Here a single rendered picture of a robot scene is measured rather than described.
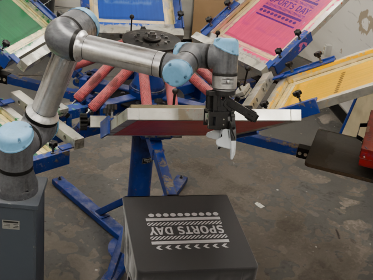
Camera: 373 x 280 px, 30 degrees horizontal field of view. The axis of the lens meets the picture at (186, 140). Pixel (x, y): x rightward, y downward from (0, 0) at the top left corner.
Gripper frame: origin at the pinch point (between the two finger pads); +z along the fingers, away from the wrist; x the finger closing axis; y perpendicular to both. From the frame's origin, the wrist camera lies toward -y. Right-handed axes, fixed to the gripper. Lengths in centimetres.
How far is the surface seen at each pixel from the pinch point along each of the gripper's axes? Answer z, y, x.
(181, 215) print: 38, 0, -59
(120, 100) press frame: 5, 15, -145
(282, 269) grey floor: 106, -85, -162
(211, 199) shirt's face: 35, -14, -70
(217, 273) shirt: 50, -7, -27
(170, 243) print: 44, 8, -42
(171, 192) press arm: 35, 0, -81
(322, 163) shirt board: 27, -75, -97
